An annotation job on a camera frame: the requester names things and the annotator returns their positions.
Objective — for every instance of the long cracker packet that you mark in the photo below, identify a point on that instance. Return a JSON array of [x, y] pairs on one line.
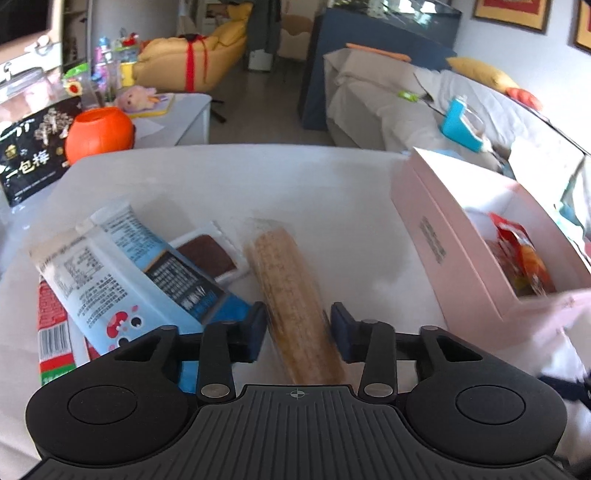
[[291, 286]]

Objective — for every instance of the red roast chicken packet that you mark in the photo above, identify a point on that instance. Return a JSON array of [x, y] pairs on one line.
[[521, 258]]

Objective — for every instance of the yellow book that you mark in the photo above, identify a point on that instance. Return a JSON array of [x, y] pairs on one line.
[[161, 104]]

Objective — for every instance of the yellow pillow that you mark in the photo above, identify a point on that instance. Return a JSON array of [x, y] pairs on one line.
[[482, 73]]

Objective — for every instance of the blue tissue holder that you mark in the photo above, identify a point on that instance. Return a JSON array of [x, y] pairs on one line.
[[457, 124]]

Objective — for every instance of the red stick packet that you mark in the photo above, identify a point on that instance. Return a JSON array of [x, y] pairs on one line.
[[53, 314]]

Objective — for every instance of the wall shelf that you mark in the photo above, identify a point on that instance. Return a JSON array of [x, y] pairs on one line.
[[76, 32]]

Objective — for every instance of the orange red pillow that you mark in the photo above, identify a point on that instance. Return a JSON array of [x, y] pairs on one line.
[[524, 98]]

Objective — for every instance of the blue cabinet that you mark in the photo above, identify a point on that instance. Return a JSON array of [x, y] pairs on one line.
[[323, 92]]

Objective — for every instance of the colourful toy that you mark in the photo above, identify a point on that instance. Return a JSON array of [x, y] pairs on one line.
[[125, 44]]

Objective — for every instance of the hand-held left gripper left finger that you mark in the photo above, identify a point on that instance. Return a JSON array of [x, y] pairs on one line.
[[254, 332]]

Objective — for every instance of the glass fish tank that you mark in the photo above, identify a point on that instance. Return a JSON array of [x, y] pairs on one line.
[[406, 7]]

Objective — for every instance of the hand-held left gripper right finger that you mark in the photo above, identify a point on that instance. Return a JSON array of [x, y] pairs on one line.
[[342, 332]]

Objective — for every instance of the red ribbon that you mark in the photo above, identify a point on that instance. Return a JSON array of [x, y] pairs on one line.
[[190, 64]]

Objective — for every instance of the television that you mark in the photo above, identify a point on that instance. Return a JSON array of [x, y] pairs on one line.
[[23, 18]]

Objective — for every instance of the small white box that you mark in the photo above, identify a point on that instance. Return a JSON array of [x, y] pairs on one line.
[[261, 60]]

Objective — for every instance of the grey covered sofa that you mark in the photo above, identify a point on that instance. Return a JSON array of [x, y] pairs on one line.
[[392, 106]]

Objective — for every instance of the orange pumpkin bucket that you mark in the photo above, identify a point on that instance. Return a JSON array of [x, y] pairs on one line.
[[97, 138]]

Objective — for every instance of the blue snack packet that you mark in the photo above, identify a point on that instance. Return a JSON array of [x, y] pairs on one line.
[[115, 277]]

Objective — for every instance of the dark hanging coat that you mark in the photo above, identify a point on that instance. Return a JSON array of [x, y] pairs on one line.
[[263, 23]]

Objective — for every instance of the small green packet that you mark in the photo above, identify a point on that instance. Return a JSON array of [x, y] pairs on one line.
[[407, 95]]

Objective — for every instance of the printed pastel cloth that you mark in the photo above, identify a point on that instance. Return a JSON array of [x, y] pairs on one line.
[[579, 207]]

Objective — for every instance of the framed wall picture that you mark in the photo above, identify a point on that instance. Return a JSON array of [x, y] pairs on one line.
[[510, 14], [584, 23]]

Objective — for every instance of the white side table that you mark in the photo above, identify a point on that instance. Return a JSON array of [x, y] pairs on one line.
[[184, 124]]

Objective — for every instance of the yellow sofa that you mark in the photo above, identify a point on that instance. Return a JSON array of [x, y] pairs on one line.
[[161, 60]]

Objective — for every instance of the brown chocolate bar packet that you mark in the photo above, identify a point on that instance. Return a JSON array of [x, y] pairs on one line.
[[207, 254]]

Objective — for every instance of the long orange pillow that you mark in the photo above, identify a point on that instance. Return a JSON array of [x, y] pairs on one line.
[[378, 51]]

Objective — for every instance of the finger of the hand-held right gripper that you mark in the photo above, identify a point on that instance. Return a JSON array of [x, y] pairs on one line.
[[568, 387]]

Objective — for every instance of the beige chair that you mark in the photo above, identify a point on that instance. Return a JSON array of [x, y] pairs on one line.
[[295, 37]]

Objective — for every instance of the black plum packet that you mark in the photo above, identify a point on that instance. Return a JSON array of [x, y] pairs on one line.
[[32, 161]]

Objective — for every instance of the pink cardboard box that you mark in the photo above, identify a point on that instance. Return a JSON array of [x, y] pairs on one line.
[[443, 221]]

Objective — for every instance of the pink plush toy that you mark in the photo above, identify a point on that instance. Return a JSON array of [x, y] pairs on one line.
[[134, 98]]

